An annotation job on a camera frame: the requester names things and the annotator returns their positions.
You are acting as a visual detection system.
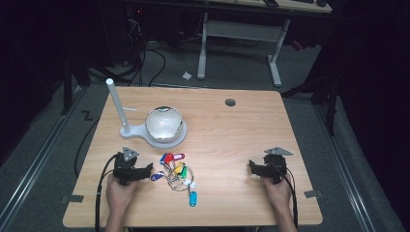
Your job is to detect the person's left hand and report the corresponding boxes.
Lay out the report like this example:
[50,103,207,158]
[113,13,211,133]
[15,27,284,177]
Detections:
[105,175,140,213]

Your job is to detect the thin black floor cable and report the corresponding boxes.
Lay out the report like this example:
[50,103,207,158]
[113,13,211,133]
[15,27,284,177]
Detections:
[73,116,102,179]

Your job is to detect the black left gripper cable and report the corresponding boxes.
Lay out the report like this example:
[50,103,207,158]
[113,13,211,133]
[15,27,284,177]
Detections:
[94,154,121,232]

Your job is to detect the bunch of coloured key tags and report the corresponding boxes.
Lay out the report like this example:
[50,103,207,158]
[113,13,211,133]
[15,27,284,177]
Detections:
[150,152,198,208]

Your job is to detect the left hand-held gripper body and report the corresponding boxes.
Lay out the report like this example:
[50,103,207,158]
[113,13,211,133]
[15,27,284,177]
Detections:
[112,146,145,187]

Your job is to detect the white stand with pole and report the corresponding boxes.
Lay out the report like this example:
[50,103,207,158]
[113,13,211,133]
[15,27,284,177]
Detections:
[105,77,189,150]

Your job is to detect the grey-legged background desk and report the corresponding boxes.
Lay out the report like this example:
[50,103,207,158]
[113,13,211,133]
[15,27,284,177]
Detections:
[192,0,334,88]

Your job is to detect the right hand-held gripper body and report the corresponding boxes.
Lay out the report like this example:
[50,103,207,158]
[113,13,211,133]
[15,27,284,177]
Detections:
[261,146,295,186]

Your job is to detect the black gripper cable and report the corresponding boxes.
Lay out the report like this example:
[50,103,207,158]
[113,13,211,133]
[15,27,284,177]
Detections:
[94,154,121,232]
[268,159,300,228]

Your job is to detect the metal floor rail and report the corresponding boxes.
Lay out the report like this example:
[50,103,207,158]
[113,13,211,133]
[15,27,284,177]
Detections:
[313,103,379,232]
[0,86,85,232]

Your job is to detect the white glossy bowl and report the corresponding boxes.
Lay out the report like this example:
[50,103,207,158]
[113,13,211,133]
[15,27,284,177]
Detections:
[144,105,185,144]

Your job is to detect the black floor cables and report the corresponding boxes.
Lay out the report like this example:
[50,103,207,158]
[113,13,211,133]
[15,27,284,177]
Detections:
[120,17,167,88]

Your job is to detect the dark metal stand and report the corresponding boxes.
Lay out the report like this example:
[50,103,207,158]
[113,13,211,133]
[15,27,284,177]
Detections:
[60,52,93,117]
[279,75,340,137]

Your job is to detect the person's right hand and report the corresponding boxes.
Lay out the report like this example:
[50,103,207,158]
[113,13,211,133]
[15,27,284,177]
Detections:
[260,175,293,211]

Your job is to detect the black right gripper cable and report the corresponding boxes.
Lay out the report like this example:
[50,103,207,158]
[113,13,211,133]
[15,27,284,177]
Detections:
[268,159,300,228]

